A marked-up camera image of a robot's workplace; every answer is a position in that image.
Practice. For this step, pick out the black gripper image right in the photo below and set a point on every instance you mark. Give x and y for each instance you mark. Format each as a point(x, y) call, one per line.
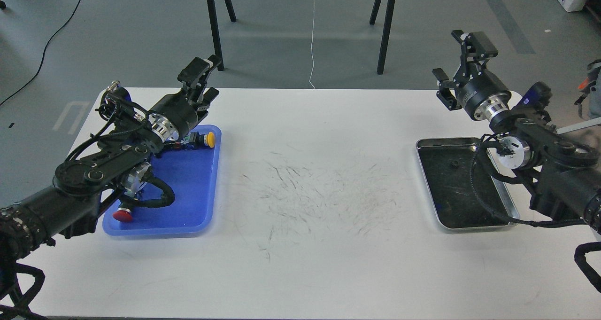
point(484, 96)

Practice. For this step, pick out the black table legs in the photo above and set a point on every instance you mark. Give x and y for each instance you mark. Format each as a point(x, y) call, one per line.
point(390, 5)
point(213, 20)

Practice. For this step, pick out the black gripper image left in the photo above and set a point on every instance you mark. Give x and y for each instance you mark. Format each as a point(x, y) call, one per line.
point(172, 117)

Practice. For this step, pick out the black table legs left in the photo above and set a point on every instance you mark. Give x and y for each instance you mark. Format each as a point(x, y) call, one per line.
point(213, 20)

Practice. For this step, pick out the yellow push button switch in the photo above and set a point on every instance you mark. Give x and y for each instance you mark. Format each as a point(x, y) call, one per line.
point(196, 140)

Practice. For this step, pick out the red push button switch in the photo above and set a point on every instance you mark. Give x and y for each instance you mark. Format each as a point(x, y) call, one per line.
point(123, 214)

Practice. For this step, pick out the blue plastic tray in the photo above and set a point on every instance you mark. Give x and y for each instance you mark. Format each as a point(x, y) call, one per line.
point(192, 174)

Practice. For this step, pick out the silver metal tray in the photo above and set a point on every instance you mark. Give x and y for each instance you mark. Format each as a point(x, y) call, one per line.
point(453, 196)

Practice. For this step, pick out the black table legs right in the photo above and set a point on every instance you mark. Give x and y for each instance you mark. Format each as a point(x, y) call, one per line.
point(390, 5)

